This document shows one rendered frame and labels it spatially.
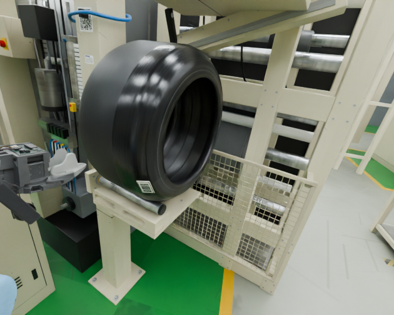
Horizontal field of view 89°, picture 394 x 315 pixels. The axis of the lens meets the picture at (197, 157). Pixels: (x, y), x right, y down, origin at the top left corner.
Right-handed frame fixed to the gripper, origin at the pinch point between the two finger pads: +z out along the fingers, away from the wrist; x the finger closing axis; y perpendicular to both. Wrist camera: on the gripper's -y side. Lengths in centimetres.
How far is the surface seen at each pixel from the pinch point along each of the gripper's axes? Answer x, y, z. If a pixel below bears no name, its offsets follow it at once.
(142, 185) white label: -9.7, -5.4, 12.8
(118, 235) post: 28, -64, 41
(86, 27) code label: 34, 38, 24
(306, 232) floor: -82, -92, 185
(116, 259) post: 28, -81, 40
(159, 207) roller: -8.5, -19.6, 24.8
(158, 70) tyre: -8.3, 26.7, 15.6
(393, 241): -155, -76, 208
